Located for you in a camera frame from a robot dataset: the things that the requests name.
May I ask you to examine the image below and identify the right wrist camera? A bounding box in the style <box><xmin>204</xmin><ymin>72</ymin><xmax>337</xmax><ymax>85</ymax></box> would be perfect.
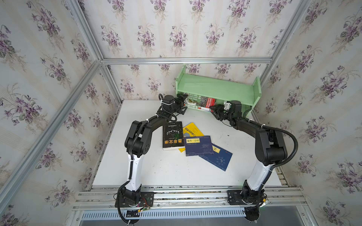
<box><xmin>223</xmin><ymin>101</ymin><xmax>231</xmax><ymax>111</ymax></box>

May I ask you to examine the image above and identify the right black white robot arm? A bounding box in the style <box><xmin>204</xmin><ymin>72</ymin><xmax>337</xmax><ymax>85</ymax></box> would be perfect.
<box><xmin>210</xmin><ymin>100</ymin><xmax>298</xmax><ymax>204</ymax></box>

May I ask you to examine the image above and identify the aluminium frame horizontal bar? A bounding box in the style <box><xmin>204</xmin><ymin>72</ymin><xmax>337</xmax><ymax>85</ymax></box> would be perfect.
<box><xmin>100</xmin><ymin>57</ymin><xmax>272</xmax><ymax>65</ymax></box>

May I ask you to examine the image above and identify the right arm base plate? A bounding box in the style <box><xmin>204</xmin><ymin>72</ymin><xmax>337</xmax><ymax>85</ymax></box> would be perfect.
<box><xmin>227</xmin><ymin>190</ymin><xmax>249</xmax><ymax>205</ymax></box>

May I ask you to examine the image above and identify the black book gold title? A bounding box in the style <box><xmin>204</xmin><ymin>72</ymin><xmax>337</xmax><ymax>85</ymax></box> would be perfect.
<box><xmin>162</xmin><ymin>121</ymin><xmax>185</xmax><ymax>151</ymax></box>

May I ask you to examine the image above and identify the green red plant book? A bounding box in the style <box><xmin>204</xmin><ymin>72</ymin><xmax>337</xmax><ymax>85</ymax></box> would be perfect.
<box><xmin>185</xmin><ymin>94</ymin><xmax>216</xmax><ymax>112</ymax></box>

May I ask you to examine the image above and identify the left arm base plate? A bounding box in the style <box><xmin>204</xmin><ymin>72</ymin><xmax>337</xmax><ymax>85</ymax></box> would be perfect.
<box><xmin>115</xmin><ymin>191</ymin><xmax>155</xmax><ymax>208</ymax></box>

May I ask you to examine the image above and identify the blue thin booklet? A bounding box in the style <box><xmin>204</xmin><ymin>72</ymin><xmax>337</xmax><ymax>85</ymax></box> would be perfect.
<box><xmin>200</xmin><ymin>144</ymin><xmax>233</xmax><ymax>171</ymax></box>

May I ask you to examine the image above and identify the dark blue hardcover book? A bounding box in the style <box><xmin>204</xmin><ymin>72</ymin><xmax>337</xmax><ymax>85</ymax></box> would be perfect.
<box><xmin>184</xmin><ymin>136</ymin><xmax>214</xmax><ymax>156</ymax></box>

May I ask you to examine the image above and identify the white slotted cable duct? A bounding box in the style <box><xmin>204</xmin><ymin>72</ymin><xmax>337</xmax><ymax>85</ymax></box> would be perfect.
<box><xmin>82</xmin><ymin>207</ymin><xmax>246</xmax><ymax>221</ymax></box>

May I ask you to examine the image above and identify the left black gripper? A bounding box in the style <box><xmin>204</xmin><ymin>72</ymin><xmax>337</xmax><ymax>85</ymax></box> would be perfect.
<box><xmin>169</xmin><ymin>94</ymin><xmax>187</xmax><ymax>115</ymax></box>

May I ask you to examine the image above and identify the yellow cartoon book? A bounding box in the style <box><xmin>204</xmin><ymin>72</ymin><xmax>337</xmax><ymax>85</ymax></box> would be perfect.
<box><xmin>179</xmin><ymin>122</ymin><xmax>204</xmax><ymax>154</ymax></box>

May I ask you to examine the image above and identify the green wooden bookshelf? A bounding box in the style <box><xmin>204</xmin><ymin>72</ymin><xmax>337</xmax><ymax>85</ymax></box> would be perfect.
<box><xmin>175</xmin><ymin>66</ymin><xmax>262</xmax><ymax>112</ymax></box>

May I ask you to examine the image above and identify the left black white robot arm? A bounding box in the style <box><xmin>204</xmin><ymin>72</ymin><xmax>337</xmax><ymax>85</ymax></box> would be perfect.
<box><xmin>122</xmin><ymin>94</ymin><xmax>188</xmax><ymax>194</ymax></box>

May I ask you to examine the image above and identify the aluminium mounting rail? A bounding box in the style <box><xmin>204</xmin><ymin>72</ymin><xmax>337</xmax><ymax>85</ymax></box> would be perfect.
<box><xmin>71</xmin><ymin>186</ymin><xmax>307</xmax><ymax>211</ymax></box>

